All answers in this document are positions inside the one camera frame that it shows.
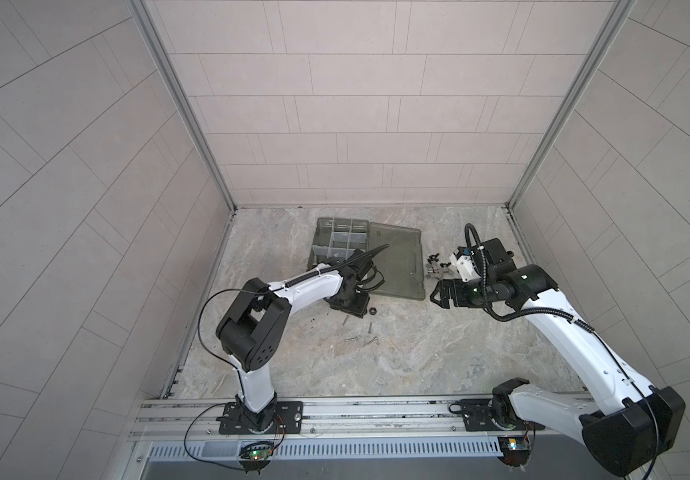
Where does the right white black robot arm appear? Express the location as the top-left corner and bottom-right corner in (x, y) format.
(430, 224), (685, 477)

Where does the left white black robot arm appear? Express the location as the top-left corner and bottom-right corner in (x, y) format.
(196, 244), (389, 435)

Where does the pile of silver screws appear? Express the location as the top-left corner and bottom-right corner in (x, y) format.
(342, 317), (380, 347)

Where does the pile of wing nuts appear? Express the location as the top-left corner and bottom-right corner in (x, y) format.
(425, 253), (456, 280)

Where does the clear compartment organizer box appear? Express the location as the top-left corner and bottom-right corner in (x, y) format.
(307, 217), (370, 270)

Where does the right controller board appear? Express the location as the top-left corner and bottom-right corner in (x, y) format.
(497, 436), (532, 469)

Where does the controller board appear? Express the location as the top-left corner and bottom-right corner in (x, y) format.
(239, 441), (275, 462)
(497, 436), (532, 469)

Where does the left controller board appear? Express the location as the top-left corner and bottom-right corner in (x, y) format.
(239, 441), (275, 462)

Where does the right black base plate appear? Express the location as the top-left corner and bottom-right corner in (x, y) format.
(448, 398), (545, 432)

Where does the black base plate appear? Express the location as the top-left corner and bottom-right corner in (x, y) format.
(219, 400), (304, 435)
(448, 398), (545, 432)

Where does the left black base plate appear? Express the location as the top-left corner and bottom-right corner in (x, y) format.
(219, 400), (304, 435)

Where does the black cable left base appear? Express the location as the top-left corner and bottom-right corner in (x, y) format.
(182, 403), (250, 473)

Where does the aluminium mounting rail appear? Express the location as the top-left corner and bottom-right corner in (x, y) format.
(128, 392), (634, 444)

